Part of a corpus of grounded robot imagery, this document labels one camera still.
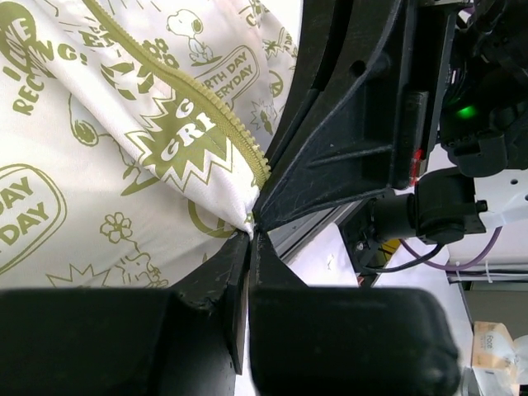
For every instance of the cream green printed hooded jacket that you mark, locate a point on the cream green printed hooded jacket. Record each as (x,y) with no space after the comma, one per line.
(133,135)

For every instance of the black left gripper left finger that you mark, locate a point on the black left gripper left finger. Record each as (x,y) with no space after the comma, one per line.
(186,339)

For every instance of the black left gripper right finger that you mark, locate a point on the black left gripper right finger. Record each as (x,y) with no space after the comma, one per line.
(311,340)

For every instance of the tissue box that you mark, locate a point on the tissue box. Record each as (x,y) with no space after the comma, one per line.
(493,356)

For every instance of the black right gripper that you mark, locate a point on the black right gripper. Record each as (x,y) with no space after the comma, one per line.
(364,106)

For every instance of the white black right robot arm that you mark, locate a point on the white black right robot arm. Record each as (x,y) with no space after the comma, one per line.
(477,175)

